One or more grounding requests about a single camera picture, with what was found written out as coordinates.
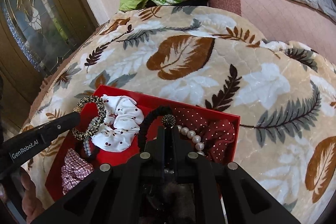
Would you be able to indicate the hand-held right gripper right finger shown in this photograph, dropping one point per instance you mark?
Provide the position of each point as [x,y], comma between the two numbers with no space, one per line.
[181,153]

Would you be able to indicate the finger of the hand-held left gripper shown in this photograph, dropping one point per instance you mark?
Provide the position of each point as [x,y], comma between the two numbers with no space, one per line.
[39,137]

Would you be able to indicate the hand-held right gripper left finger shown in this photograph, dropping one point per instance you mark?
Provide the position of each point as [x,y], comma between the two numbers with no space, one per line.
[157,150]

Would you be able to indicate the dark sparkly scrunchie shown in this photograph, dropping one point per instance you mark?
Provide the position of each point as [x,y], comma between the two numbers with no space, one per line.
[162,195]

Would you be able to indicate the red jewelry box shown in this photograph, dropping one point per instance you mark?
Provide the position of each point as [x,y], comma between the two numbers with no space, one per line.
[160,104]

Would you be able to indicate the person's left hand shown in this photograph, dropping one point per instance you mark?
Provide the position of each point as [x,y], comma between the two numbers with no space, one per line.
[32,195]

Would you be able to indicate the maroon polka dot scrunchie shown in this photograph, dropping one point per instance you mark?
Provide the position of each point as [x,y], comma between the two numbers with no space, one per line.
[218,134]

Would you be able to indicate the white dotted scrunchie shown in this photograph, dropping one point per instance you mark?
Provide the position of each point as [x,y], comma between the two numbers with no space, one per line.
[123,121]

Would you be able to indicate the red checked scrunchie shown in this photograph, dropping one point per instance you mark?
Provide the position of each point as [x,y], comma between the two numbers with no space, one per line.
[73,169]

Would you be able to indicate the leaf-print beige blanket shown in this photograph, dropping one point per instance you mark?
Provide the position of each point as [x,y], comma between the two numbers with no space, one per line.
[236,56]

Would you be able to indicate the wooden door with glass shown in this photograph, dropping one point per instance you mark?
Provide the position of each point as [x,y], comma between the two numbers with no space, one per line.
[39,16]

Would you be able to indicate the pink bed sheet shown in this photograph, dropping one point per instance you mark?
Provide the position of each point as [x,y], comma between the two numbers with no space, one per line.
[275,16]

